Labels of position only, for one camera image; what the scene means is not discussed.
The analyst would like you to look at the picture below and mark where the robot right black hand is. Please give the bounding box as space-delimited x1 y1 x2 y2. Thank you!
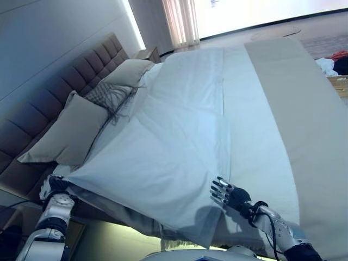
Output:
209 176 252 216

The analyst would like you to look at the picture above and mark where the robot left black hand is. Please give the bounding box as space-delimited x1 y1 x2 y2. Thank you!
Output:
48 175 69 194

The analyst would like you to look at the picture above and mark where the white duvet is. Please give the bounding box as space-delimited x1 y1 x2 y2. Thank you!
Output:
65 47 301 250

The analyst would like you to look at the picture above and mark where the under-bed light strip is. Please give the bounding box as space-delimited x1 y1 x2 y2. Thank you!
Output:
67 217 286 258

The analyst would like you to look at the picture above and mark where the white fitted bed sheet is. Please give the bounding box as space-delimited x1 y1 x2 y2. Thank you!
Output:
52 64 164 176

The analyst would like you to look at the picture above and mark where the smooth beige bed runner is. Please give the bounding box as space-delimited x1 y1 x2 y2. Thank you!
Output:
244 37 348 258

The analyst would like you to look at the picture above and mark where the large beige pillow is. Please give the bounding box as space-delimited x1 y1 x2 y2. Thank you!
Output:
102 58 154 88
17 91 110 167

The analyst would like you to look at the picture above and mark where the wooden nightstand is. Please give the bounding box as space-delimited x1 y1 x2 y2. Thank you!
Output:
132 46 161 64
0 189 85 261

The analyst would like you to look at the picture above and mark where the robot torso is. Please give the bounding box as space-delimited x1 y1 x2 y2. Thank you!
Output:
141 239 275 261

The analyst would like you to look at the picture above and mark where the brown tufted headboard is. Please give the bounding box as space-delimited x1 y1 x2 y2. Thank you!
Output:
0 32 131 175

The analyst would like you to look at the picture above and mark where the patterned fringed cushion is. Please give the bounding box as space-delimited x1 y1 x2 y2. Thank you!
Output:
84 81 147 126

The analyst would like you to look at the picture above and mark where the white garment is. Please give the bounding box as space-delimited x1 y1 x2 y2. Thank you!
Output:
315 57 339 77

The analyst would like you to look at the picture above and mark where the black garment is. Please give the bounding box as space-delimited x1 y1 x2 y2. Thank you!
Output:
333 58 348 76

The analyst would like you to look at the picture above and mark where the red garment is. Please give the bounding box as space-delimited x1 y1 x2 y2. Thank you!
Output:
330 50 348 62

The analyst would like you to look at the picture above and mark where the grey floor rug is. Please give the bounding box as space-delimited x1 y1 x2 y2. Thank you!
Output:
250 15 348 61

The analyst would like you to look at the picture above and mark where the sheer pale curtain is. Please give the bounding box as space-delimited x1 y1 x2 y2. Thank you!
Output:
162 0 201 46

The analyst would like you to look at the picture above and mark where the brown upholstered bed frame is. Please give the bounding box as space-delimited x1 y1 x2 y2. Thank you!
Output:
0 160 55 203

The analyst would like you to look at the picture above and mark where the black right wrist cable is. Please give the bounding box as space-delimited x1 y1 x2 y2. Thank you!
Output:
267 213 281 261

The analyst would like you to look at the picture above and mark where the thin black floor cable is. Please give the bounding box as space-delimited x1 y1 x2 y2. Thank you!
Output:
282 26 303 38

